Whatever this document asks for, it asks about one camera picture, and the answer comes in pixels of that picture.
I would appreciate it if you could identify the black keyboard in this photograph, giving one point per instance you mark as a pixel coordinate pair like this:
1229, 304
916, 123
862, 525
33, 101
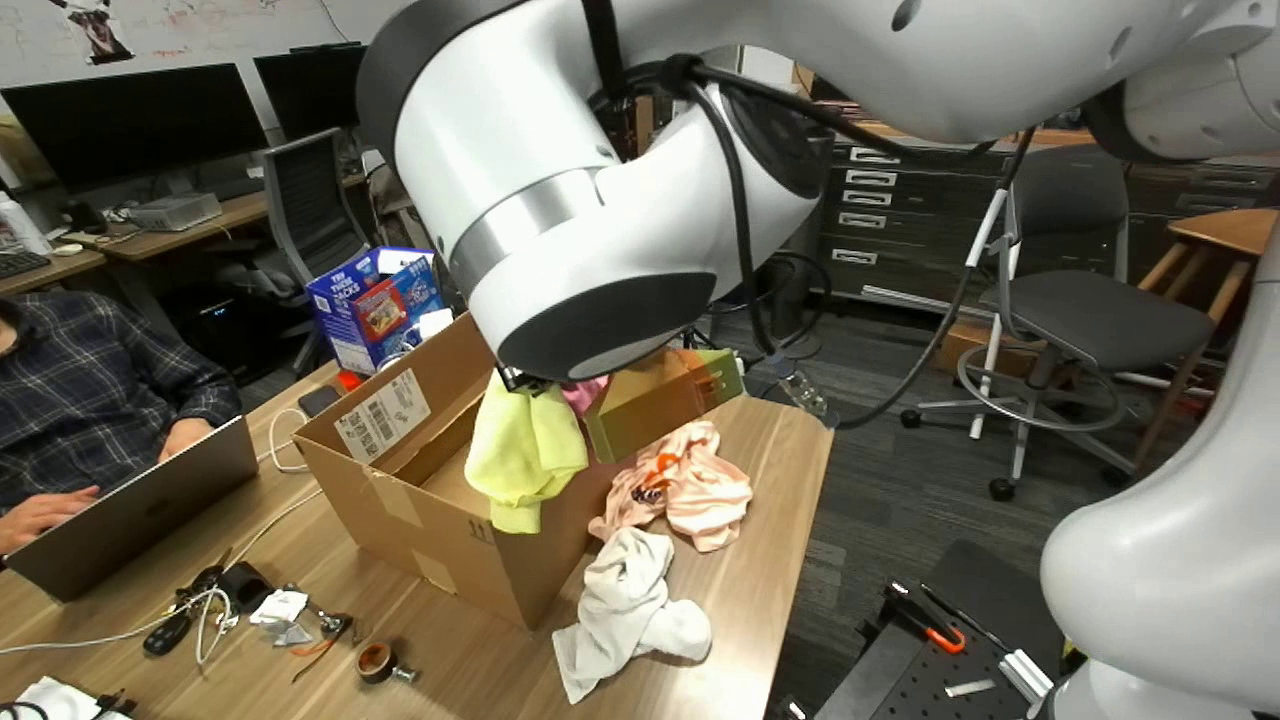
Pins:
20, 264

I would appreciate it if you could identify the black computer tower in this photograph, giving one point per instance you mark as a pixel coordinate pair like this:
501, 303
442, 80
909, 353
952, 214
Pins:
215, 320

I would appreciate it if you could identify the grey mesh office chair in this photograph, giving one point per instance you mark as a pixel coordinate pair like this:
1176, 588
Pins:
310, 205

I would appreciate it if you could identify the green carton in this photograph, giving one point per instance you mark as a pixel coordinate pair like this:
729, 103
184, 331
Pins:
650, 405

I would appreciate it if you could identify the white rag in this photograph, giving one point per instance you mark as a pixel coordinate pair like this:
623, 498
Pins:
60, 698

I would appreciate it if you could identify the wooden desk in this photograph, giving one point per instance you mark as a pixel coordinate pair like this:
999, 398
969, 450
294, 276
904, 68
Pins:
200, 222

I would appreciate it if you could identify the wall poster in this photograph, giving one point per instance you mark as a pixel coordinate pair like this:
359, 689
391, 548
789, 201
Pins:
100, 30

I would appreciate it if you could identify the silver laptop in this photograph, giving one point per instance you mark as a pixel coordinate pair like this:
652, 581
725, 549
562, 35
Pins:
130, 520

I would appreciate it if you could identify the person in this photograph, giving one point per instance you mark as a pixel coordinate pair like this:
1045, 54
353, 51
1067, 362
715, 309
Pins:
90, 390

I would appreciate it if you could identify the white cloth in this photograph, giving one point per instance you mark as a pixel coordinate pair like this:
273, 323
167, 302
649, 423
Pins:
625, 605

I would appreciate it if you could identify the silver metal bracket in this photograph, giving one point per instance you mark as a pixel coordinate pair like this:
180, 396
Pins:
1028, 675

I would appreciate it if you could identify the black key fob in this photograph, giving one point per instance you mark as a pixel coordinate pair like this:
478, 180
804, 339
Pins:
166, 632

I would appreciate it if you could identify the white pole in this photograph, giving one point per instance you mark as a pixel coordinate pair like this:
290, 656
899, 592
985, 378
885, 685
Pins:
990, 310

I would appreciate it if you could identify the cardboard box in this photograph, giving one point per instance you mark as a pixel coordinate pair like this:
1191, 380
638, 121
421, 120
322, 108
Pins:
450, 520

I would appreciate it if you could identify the peach pink cloth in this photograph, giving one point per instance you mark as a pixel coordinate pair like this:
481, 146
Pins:
690, 485

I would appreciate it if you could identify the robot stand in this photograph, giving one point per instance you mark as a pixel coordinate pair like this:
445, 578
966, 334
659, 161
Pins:
900, 670

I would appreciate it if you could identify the black drawer cabinet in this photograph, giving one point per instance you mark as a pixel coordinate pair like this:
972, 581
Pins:
900, 220

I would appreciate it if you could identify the roll of brown tape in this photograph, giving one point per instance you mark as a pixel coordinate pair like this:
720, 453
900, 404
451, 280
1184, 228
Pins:
378, 662

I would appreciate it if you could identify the magenta cloth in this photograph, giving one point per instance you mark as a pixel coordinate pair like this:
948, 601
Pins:
583, 393

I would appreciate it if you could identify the blue snack box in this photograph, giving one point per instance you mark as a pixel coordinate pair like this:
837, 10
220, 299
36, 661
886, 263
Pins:
370, 305

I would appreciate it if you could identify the clear plastic bottle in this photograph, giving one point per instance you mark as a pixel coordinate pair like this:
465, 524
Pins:
805, 393

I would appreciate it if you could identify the small red object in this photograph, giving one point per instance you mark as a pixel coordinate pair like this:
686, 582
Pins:
350, 381

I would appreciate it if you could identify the crumpled white paper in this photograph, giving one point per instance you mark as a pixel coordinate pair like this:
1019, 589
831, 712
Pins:
280, 610

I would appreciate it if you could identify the dark grey drafting chair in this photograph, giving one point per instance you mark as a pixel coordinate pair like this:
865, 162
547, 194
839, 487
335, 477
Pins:
1090, 315

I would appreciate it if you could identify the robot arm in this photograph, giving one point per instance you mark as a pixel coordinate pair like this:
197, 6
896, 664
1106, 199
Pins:
560, 150

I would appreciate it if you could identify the small silver computer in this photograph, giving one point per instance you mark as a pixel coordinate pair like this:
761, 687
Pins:
175, 211

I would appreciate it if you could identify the yellow cloth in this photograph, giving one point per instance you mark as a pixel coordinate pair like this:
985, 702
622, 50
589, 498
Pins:
525, 450

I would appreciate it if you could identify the white mouse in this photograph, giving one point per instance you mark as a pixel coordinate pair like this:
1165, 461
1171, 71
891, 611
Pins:
68, 249

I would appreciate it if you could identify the black phone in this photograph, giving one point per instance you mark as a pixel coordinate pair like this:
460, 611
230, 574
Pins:
320, 400

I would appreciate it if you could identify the row of monitors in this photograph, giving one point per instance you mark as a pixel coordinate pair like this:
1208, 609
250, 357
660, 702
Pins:
130, 120

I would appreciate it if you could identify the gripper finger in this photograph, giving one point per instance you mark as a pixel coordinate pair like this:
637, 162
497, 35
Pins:
520, 381

